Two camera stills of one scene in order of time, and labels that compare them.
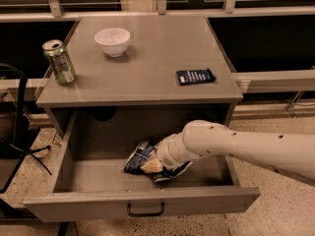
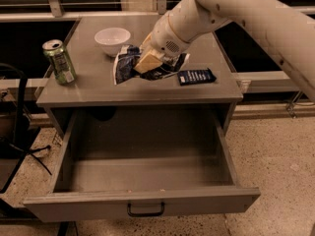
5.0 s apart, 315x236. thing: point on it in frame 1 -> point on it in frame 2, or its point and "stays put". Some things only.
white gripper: x=164 y=156 -> x=162 y=37
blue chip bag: x=141 y=152 -> x=126 y=60
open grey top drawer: x=93 y=184 stays put
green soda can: x=62 y=68 stays put
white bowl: x=113 y=40 stays put
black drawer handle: x=131 y=213 stays put
